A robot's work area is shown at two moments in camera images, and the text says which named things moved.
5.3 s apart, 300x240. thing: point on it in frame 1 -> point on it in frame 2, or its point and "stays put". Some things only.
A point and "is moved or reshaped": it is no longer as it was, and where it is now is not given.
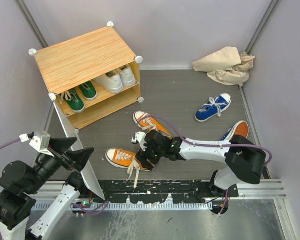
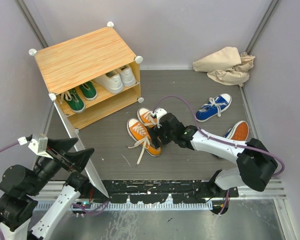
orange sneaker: (126, 159) -> (141, 137)
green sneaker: (73, 100) stays put
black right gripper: (145, 163) -> (153, 133)
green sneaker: (89, 90) stays put
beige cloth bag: (227, 66) stays put
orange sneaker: (147, 123) is moved or reshaped
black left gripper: (80, 157) stays put
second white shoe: (127, 74) stays put
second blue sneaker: (241, 128) stays put
